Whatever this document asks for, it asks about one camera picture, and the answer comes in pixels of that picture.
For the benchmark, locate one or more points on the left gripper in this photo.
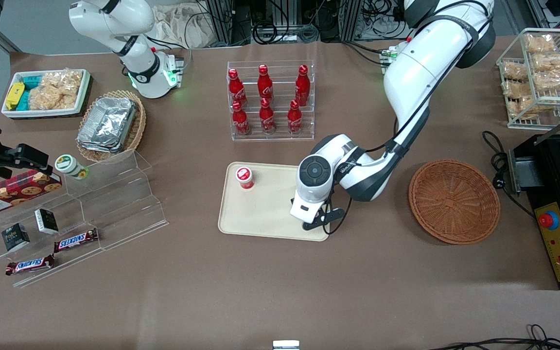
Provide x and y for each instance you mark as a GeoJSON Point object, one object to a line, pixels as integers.
{"type": "Point", "coordinates": [291, 201]}

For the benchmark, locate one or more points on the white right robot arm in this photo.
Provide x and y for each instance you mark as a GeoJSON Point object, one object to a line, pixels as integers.
{"type": "Point", "coordinates": [134, 68]}

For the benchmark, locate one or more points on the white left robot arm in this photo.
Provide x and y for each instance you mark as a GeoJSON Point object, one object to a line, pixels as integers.
{"type": "Point", "coordinates": [416, 73]}

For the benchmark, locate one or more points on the beige plastic tray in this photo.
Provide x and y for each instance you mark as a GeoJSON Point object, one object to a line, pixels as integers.
{"type": "Point", "coordinates": [270, 214]}

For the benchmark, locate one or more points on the wicker basket with foil trays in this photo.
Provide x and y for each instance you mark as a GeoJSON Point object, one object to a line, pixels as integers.
{"type": "Point", "coordinates": [136, 129]}

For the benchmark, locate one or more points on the empty wicker basket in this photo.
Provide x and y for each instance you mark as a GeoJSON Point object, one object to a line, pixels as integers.
{"type": "Point", "coordinates": [455, 201]}

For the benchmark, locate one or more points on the white plastic bin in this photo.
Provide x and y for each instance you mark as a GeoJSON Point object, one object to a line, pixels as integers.
{"type": "Point", "coordinates": [12, 113]}

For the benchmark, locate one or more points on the teal snack pack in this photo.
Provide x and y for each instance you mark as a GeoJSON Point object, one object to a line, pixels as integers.
{"type": "Point", "coordinates": [24, 101]}
{"type": "Point", "coordinates": [32, 81]}

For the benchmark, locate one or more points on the yellow snack pack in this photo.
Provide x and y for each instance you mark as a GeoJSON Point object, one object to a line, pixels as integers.
{"type": "Point", "coordinates": [15, 95]}

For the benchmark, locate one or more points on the red tartan cookie box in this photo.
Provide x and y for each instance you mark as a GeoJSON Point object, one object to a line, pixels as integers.
{"type": "Point", "coordinates": [15, 192]}

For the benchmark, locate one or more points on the green white lidded cup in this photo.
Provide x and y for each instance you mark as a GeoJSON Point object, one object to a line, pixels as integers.
{"type": "Point", "coordinates": [71, 166]}

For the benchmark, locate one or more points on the clear bag of crackers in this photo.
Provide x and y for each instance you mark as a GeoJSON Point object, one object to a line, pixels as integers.
{"type": "Point", "coordinates": [56, 90]}

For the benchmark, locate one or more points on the small black carton box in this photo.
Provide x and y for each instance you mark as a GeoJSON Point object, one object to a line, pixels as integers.
{"type": "Point", "coordinates": [46, 221]}
{"type": "Point", "coordinates": [15, 237]}

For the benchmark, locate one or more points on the red yogurt bottle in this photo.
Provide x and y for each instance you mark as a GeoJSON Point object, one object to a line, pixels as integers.
{"type": "Point", "coordinates": [245, 179]}

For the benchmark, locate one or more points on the clear acrylic bottle rack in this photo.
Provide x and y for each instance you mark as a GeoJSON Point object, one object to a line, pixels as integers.
{"type": "Point", "coordinates": [272, 136]}

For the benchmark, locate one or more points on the stack of foil trays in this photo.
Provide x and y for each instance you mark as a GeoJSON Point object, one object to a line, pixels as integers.
{"type": "Point", "coordinates": [107, 124]}

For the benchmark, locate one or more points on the red cola bottle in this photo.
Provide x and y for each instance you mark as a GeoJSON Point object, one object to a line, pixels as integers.
{"type": "Point", "coordinates": [294, 118]}
{"type": "Point", "coordinates": [267, 117]}
{"type": "Point", "coordinates": [240, 120]}
{"type": "Point", "coordinates": [235, 86]}
{"type": "Point", "coordinates": [302, 83]}
{"type": "Point", "coordinates": [264, 83]}

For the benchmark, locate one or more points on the Snickers chocolate bar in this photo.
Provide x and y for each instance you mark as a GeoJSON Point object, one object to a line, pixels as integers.
{"type": "Point", "coordinates": [29, 265]}
{"type": "Point", "coordinates": [76, 240]}

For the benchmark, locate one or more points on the clear acrylic tiered shelf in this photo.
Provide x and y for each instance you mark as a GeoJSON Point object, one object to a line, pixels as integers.
{"type": "Point", "coordinates": [114, 204]}

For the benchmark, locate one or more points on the small silver white object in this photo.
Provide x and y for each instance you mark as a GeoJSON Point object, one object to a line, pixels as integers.
{"type": "Point", "coordinates": [286, 345]}

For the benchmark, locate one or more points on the green lit connector block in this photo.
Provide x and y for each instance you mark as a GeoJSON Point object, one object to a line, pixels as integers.
{"type": "Point", "coordinates": [389, 54]}

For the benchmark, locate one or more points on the beige cloth bag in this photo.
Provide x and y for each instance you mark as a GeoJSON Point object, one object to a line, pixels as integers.
{"type": "Point", "coordinates": [183, 26]}

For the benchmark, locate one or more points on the red emergency stop button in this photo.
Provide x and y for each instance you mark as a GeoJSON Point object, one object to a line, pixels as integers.
{"type": "Point", "coordinates": [549, 220]}

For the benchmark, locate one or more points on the bagged fried snack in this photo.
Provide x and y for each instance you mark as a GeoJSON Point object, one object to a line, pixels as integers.
{"type": "Point", "coordinates": [540, 43]}
{"type": "Point", "coordinates": [554, 81]}
{"type": "Point", "coordinates": [523, 108]}
{"type": "Point", "coordinates": [518, 89]}
{"type": "Point", "coordinates": [514, 70]}
{"type": "Point", "coordinates": [552, 62]}

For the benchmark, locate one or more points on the black heating appliance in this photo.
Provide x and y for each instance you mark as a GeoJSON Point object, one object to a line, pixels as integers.
{"type": "Point", "coordinates": [552, 194]}

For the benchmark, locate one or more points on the aluminium frame rack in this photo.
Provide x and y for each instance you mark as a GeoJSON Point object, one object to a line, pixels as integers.
{"type": "Point", "coordinates": [226, 19]}

